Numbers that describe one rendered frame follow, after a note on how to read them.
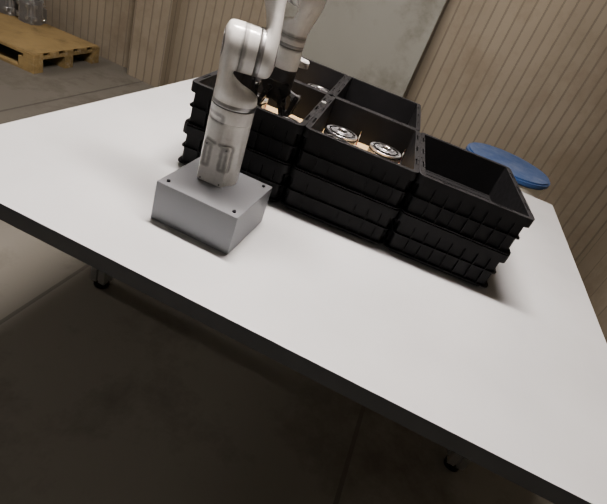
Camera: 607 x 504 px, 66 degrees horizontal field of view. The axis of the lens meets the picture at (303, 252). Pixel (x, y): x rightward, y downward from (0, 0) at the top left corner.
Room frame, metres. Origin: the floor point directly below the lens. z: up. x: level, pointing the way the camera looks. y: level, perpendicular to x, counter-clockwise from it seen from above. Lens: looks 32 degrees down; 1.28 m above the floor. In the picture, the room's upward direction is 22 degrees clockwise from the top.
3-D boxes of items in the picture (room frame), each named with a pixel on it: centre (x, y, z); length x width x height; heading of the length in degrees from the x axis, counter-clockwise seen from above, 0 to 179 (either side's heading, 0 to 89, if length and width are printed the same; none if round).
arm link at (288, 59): (1.23, 0.22, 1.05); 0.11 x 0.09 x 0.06; 172
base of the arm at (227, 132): (0.96, 0.25, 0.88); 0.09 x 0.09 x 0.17; 86
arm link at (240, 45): (0.95, 0.25, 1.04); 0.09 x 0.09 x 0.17; 18
